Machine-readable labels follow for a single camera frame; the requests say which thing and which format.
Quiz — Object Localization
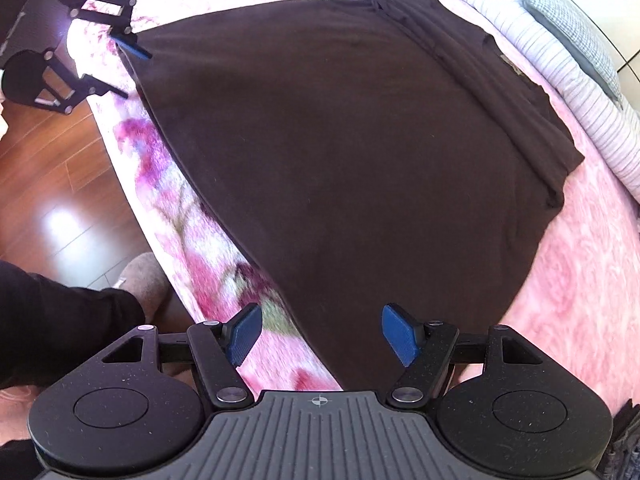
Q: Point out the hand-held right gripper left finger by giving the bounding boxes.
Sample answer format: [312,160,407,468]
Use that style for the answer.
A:
[102,302,264,408]

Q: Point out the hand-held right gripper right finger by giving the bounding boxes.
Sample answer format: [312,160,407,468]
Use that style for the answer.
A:
[381,302,546,408]

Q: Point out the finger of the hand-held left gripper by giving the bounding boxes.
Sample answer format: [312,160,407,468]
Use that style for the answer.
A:
[69,0,153,60]
[32,48,130,117]

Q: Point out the brown long-sleeved shirt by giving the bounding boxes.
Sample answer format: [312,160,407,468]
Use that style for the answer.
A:
[116,0,587,394]

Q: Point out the grey fuzzy slipper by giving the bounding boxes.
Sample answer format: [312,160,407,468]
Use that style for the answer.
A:
[114,252,171,322]

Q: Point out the pink floral blanket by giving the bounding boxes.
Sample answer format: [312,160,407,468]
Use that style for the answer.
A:
[60,0,640,461]

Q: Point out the person's black pants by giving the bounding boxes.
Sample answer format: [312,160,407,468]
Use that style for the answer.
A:
[0,260,147,392]

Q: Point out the dark grey cloth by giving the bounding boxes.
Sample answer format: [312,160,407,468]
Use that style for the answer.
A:
[606,394,640,480]

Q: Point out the grey striped quilt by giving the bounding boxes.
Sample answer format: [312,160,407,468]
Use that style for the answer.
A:
[432,0,640,189]

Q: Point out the grey checked pillow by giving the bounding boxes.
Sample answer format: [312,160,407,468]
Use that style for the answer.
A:
[515,0,624,104]

